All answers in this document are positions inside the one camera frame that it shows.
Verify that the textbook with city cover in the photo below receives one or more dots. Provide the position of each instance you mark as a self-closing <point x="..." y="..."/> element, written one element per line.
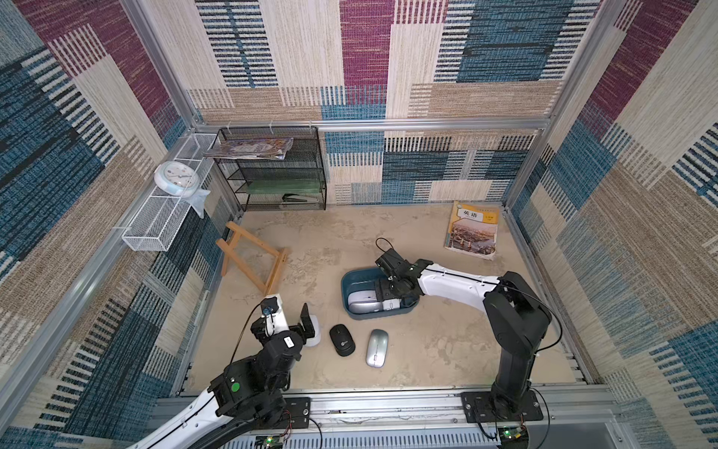
<point x="473" y="230"/>

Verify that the teal plastic storage box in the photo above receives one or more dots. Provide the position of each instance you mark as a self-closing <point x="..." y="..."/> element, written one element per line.
<point x="364" y="279"/>

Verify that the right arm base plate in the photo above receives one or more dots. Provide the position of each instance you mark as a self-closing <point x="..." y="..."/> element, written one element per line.
<point x="484" y="407"/>

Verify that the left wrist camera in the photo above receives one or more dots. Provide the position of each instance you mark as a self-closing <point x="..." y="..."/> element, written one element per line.
<point x="273" y="313"/>

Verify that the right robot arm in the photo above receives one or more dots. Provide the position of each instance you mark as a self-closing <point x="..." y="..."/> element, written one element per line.
<point x="518" y="319"/>

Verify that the white round clock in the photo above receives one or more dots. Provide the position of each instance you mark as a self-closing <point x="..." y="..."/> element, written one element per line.
<point x="176" y="179"/>

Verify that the white wire basket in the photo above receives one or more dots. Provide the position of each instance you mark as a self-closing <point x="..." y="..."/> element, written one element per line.
<point x="155" y="225"/>

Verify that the magazine on shelf top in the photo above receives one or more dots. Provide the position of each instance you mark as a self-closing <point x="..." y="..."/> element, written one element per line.
<point x="255" y="149"/>

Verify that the black wire mesh shelf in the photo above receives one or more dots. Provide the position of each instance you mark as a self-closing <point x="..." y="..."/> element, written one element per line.
<point x="296" y="183"/>

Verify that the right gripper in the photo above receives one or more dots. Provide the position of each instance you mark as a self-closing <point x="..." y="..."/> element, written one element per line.
<point x="401" y="283"/>

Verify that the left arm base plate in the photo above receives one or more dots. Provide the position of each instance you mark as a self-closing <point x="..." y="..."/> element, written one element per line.
<point x="295" y="414"/>

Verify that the silver mouse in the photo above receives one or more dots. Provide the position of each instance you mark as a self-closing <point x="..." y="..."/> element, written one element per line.
<point x="377" y="350"/>
<point x="364" y="302"/>

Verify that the silver flat mouse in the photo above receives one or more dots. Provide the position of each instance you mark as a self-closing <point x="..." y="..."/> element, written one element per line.
<point x="364" y="302"/>

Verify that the black mouse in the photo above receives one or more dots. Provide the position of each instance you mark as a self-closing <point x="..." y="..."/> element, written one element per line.
<point x="342" y="340"/>

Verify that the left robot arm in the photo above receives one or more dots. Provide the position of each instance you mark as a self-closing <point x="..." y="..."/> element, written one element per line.
<point x="248" y="394"/>

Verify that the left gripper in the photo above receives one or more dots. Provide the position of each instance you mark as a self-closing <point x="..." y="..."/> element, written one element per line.
<point x="294" y="330"/>

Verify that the wooden stand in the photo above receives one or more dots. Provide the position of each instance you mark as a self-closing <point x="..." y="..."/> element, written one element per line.
<point x="260" y="262"/>

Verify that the white logo mouse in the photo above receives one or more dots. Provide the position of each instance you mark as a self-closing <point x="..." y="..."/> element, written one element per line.
<point x="316" y="339"/>

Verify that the white rounded mouse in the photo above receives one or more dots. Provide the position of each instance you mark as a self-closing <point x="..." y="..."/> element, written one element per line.
<point x="391" y="304"/>

